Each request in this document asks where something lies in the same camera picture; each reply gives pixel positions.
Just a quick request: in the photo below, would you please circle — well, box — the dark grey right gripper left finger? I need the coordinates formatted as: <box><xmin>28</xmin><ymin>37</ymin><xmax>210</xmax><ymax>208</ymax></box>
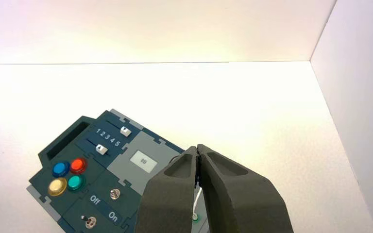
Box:
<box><xmin>135</xmin><ymin>146</ymin><xmax>200</xmax><ymax>233</ymax></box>

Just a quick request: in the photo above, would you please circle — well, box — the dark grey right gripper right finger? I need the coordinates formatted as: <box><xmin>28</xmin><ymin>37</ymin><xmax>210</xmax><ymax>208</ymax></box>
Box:
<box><xmin>197</xmin><ymin>144</ymin><xmax>294</xmax><ymax>233</ymax></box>

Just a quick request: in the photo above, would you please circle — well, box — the small grey digit display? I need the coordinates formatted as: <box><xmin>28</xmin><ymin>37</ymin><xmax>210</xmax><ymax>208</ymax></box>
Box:
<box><xmin>130</xmin><ymin>150</ymin><xmax>158</xmax><ymax>174</ymax></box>

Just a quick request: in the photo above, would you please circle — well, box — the dark teal control panel board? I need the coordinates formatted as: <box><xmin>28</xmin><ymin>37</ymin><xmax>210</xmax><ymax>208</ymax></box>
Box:
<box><xmin>26</xmin><ymin>108</ymin><xmax>211</xmax><ymax>233</ymax></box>

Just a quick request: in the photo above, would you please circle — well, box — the green round push button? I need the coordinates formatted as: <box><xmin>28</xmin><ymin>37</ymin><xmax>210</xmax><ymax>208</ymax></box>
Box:
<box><xmin>67</xmin><ymin>174</ymin><xmax>86</xmax><ymax>193</ymax></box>

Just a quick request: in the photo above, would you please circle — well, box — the red round push button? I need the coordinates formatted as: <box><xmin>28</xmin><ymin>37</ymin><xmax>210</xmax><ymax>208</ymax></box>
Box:
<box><xmin>69</xmin><ymin>158</ymin><xmax>88</xmax><ymax>175</ymax></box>

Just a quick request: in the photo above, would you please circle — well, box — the yellow round push button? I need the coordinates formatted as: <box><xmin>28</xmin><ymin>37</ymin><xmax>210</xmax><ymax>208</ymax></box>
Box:
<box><xmin>47</xmin><ymin>177</ymin><xmax>68</xmax><ymax>197</ymax></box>

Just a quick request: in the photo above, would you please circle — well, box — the blue round push button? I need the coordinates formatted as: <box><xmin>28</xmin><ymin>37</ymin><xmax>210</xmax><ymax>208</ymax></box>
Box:
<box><xmin>51</xmin><ymin>161</ymin><xmax>71</xmax><ymax>178</ymax></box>

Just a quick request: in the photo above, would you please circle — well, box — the thin white cable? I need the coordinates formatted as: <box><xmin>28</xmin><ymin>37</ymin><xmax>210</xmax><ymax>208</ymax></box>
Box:
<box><xmin>191</xmin><ymin>186</ymin><xmax>203</xmax><ymax>216</ymax></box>

